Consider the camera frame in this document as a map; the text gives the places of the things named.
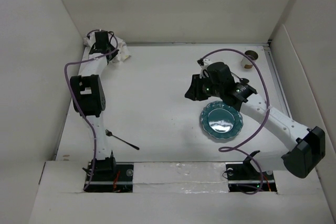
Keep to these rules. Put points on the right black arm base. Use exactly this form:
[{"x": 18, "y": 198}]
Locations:
[{"x": 244, "y": 178}]

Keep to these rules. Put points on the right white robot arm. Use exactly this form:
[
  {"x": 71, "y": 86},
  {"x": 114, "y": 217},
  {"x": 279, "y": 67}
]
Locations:
[{"x": 306, "y": 147}]

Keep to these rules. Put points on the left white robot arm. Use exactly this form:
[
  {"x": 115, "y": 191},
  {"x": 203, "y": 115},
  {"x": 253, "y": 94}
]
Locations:
[{"x": 90, "y": 102}]

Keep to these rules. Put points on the teal ceramic plate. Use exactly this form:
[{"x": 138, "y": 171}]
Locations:
[{"x": 221, "y": 121}]

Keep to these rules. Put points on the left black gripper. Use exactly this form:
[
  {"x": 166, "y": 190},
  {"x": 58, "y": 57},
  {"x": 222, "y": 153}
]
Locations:
[{"x": 114, "y": 51}]

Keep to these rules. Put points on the black metal fork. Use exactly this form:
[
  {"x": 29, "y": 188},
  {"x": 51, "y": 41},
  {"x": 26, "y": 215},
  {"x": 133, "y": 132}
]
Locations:
[{"x": 110, "y": 134}]

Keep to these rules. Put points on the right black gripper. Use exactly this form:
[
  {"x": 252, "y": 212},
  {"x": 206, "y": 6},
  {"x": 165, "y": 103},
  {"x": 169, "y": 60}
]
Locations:
[{"x": 193, "y": 93}]

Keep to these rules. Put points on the floral animal print napkin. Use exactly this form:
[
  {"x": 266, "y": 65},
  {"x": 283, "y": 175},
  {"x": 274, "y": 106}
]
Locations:
[{"x": 121, "y": 54}]

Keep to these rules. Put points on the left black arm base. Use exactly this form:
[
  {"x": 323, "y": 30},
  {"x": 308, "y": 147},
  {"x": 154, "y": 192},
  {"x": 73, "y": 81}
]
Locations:
[{"x": 109, "y": 179}]

